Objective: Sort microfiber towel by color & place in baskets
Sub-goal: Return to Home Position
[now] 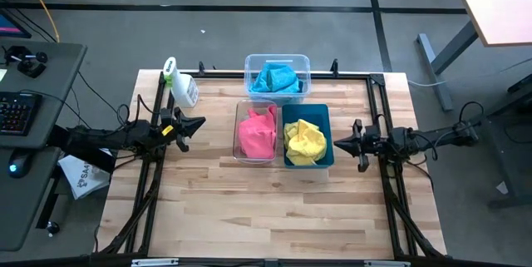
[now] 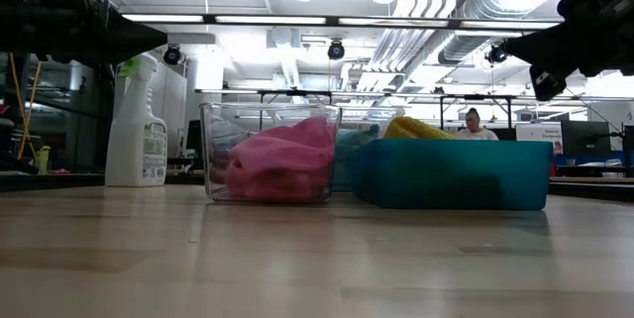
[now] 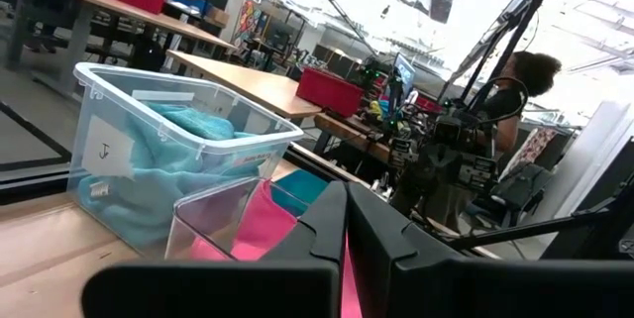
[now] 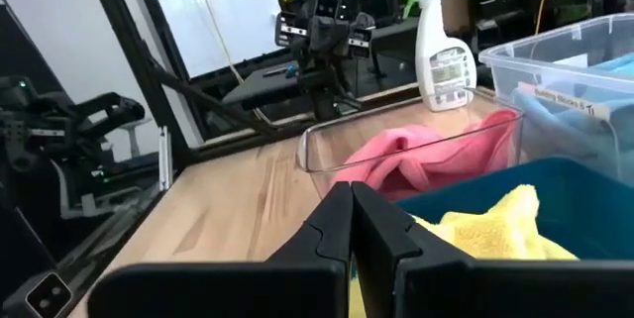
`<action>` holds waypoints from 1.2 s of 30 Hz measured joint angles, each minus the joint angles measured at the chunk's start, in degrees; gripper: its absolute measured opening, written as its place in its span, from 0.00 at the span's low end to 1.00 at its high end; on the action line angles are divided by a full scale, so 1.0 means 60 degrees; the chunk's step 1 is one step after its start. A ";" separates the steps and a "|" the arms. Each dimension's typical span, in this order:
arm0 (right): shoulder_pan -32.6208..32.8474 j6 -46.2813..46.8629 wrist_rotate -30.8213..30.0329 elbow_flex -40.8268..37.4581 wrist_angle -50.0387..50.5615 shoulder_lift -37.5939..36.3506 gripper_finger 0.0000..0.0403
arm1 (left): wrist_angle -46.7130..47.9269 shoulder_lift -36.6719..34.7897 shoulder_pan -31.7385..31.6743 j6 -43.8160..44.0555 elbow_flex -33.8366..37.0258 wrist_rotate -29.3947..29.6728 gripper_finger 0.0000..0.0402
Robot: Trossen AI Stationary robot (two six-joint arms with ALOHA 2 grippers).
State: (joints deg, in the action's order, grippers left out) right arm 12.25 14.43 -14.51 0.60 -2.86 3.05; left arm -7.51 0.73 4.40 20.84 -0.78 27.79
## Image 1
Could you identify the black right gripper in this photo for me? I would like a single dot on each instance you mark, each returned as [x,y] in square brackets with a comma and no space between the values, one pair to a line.
[372,142]

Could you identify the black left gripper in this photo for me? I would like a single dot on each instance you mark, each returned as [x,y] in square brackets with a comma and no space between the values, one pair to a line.
[170,127]

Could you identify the yellow microfiber towel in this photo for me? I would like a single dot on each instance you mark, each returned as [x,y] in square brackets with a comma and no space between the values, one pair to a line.
[305,142]

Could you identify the pink microfiber towel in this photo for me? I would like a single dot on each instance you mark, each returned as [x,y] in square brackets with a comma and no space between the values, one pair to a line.
[257,134]

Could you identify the blue microfiber towel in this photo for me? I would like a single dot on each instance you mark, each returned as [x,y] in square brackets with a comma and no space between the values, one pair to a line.
[274,77]

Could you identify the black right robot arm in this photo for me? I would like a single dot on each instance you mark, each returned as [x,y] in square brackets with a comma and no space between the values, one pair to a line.
[432,138]

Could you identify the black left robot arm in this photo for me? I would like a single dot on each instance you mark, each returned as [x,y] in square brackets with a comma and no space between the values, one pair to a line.
[104,138]

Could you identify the yellow tape tag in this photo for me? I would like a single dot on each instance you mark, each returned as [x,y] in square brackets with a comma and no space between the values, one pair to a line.
[167,130]

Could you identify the white spray bottle green trigger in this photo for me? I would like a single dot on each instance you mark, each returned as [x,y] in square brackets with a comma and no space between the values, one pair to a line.
[185,90]

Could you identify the small clear plastic bin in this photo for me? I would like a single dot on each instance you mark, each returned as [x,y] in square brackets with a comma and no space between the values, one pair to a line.
[235,134]

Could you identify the teal plastic bin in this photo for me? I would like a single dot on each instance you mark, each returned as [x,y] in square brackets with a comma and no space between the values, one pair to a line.
[307,111]

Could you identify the large clear plastic bin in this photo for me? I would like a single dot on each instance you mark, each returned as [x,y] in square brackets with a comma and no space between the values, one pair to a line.
[305,61]

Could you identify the white printed paper bag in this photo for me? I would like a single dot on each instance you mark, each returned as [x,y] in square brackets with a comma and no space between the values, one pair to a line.
[83,177]

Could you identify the grey desk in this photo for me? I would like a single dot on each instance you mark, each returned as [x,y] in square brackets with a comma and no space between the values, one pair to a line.
[50,92]

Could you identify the black side desk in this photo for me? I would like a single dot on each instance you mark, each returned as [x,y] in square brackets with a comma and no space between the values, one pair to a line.
[500,154]

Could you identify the black round knob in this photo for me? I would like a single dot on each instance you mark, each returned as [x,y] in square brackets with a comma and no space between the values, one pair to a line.
[52,227]

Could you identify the black backlit keyboard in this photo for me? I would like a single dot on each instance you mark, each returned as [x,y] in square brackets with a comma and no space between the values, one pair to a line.
[18,113]

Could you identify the black computer mouse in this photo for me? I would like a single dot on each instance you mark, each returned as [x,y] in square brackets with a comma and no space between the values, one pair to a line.
[18,165]

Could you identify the white top table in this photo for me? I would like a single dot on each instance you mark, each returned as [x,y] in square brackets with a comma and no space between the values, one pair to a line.
[498,5]

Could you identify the monitor with pink screen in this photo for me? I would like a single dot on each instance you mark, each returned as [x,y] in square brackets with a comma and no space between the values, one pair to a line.
[10,26]

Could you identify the black aluminium rig frame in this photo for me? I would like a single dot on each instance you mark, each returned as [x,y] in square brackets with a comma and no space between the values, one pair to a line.
[154,184]

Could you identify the silver metal bracket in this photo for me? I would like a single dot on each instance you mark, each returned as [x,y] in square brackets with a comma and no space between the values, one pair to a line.
[386,263]
[154,263]

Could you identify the black desk clamp mount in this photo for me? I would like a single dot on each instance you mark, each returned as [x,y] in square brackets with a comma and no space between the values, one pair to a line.
[29,67]

